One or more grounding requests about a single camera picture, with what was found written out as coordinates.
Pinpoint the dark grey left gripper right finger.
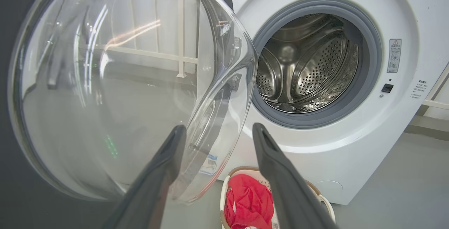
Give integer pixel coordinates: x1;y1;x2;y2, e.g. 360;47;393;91
252;123;339;229

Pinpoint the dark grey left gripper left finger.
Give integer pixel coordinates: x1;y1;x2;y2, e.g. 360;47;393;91
102;124;187;229

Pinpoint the plain red garment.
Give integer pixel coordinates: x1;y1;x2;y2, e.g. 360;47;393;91
228;174;275;228

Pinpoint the black-rimmed glass washer door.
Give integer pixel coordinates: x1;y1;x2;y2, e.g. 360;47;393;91
0;0;259;229

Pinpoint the white perforated laundry basket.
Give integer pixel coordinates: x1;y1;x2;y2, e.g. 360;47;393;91
220;166;336;229

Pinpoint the white front-load washing machine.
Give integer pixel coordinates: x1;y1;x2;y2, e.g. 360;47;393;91
217;0;449;206

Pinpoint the grey rubber door gasket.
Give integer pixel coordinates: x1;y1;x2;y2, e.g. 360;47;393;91
251;0;383;129

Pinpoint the round white filter cover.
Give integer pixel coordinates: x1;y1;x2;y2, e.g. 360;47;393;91
314;181;343;198

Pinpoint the perforated steel washer drum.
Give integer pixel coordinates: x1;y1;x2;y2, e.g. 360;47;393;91
256;13;359;114

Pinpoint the white metal railing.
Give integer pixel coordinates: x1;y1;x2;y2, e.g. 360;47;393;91
417;62;449;117

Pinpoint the grey warning sticker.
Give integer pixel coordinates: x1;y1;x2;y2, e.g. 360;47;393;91
387;39;402;73

